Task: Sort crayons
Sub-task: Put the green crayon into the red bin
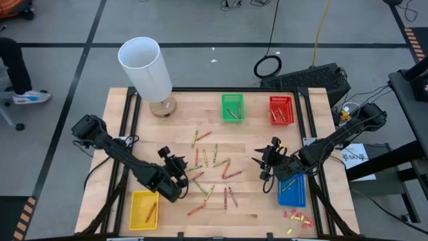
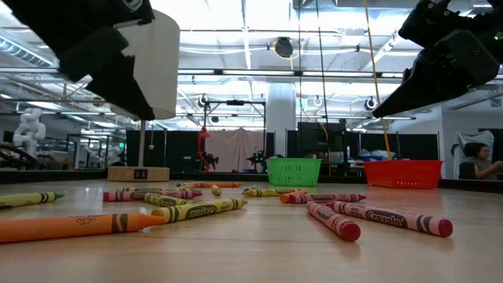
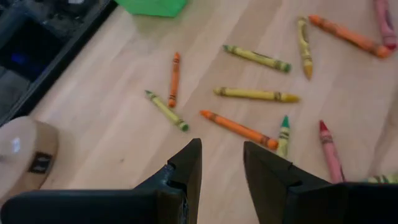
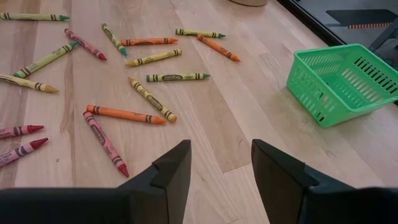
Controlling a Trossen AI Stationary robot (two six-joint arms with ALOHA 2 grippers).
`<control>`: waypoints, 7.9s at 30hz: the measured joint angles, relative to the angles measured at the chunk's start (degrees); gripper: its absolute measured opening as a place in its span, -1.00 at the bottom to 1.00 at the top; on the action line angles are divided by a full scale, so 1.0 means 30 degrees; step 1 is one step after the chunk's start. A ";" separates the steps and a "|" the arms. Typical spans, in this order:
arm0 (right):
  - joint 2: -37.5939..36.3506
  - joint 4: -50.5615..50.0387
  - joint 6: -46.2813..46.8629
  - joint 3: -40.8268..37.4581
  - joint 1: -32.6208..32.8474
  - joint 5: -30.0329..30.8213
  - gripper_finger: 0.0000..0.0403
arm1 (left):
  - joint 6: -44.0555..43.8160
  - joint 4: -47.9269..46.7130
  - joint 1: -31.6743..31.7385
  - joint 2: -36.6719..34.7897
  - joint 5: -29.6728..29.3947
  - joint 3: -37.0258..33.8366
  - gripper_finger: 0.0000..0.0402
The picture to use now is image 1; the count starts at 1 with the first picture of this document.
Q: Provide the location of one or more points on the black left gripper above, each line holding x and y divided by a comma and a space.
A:
175, 175

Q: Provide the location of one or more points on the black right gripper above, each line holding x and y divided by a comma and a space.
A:
279, 164

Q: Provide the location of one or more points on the orange crayon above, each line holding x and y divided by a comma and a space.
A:
196, 157
151, 212
196, 210
204, 136
226, 169

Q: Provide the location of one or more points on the yellow crayon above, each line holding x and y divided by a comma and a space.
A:
221, 163
288, 185
209, 193
205, 158

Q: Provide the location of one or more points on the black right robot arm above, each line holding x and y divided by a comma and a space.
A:
334, 139

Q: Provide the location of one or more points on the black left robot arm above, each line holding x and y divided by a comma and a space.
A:
117, 150

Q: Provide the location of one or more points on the blue plastic basket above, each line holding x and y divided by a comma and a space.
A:
297, 194

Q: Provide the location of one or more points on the red plastic basket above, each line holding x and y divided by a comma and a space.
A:
287, 103

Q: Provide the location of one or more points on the yellow plastic basket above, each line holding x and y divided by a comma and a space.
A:
140, 211

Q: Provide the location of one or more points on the green plastic basket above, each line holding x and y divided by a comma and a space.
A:
227, 100

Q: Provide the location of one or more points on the black computer tower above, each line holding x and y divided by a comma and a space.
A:
307, 78

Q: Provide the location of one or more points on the white printed paper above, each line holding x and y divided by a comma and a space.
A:
354, 157

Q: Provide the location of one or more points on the yellow plug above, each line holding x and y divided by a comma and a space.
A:
344, 115

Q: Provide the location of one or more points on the white lamp with wooden base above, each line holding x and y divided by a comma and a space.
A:
143, 67

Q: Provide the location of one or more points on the black side table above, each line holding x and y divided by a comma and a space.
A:
411, 117

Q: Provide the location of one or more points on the person's shoe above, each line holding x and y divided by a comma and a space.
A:
31, 97

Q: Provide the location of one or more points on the grey office chair base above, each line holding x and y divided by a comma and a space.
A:
10, 114

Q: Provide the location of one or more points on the person's leg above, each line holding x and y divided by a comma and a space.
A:
15, 67

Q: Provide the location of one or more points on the orange object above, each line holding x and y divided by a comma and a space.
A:
13, 6

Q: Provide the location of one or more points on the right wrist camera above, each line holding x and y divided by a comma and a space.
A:
275, 141

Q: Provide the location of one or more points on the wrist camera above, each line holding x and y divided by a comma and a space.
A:
164, 152
275, 141

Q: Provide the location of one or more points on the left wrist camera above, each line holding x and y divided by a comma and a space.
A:
164, 152

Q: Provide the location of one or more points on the black table frame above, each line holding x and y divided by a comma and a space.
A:
214, 89

